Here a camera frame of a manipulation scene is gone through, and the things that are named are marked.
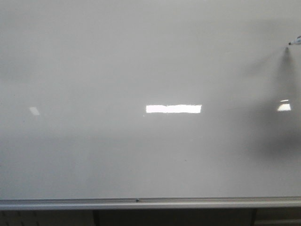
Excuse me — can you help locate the dark table under whiteboard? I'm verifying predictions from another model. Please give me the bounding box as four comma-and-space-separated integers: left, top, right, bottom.
0, 207, 301, 226

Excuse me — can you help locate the white whiteboard with aluminium frame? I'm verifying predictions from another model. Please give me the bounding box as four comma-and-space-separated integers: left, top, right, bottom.
0, 0, 301, 210

